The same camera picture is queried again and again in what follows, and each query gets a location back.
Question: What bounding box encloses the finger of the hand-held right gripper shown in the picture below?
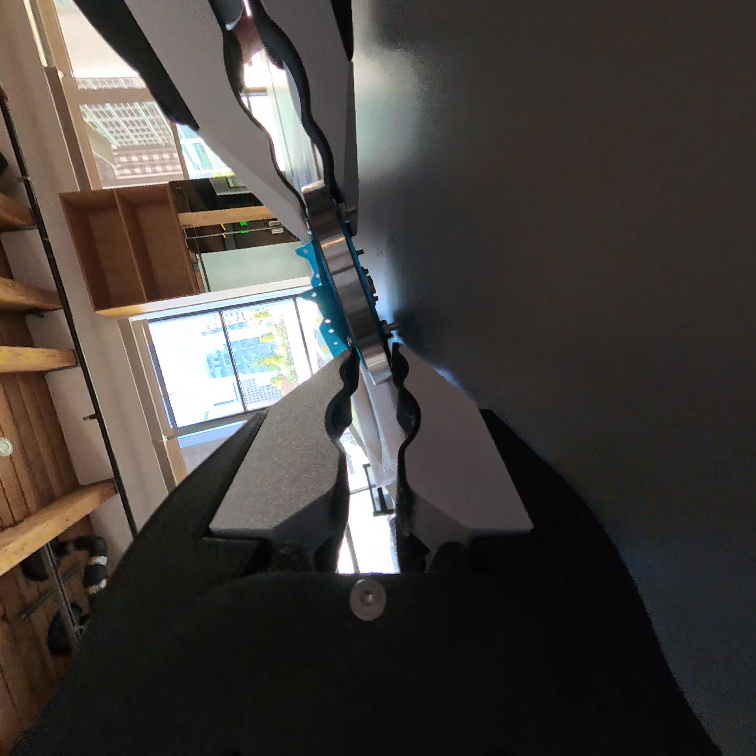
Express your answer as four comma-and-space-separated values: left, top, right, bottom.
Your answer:
126, 0, 312, 241
259, 0, 361, 235

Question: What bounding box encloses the glass window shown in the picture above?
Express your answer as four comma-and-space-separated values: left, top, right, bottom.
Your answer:
143, 297, 333, 431
52, 0, 309, 191

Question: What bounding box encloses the black metal rod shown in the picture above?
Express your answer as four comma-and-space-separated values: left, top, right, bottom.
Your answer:
0, 89, 138, 538

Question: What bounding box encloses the black insulated pipe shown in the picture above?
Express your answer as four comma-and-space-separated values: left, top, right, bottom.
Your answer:
22, 533, 111, 593

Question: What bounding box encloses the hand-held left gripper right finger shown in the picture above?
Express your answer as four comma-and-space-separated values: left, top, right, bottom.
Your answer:
391, 341, 534, 573

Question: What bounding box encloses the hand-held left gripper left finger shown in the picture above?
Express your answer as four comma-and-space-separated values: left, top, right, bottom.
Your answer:
208, 347, 361, 573

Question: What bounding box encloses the wooden wall cabinet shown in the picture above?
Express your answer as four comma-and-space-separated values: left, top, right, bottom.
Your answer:
58, 183, 206, 318

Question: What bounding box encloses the dark grey desk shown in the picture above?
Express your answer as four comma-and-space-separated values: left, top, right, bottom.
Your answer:
351, 0, 756, 756

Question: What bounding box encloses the blue disc with metal ring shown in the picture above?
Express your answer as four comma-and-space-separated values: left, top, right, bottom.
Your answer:
294, 183, 404, 386

